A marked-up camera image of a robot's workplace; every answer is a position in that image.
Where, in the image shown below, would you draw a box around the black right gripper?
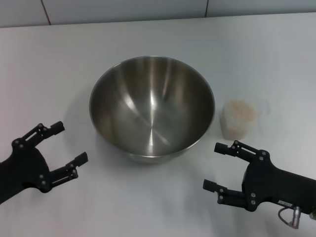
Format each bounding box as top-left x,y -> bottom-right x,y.
202,140 -> 316,213

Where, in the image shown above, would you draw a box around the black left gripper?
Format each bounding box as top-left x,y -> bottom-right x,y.
0,120 -> 89,205

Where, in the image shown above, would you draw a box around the white rice grains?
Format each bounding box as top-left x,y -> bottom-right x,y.
220,100 -> 257,138

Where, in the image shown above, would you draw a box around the clear plastic measuring cup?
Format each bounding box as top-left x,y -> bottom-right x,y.
219,92 -> 272,139

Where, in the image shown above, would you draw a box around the stainless steel mixing bowl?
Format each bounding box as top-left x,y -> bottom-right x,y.
89,56 -> 216,165

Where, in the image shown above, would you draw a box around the right arm cable connector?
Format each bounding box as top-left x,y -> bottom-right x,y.
276,206 -> 303,228

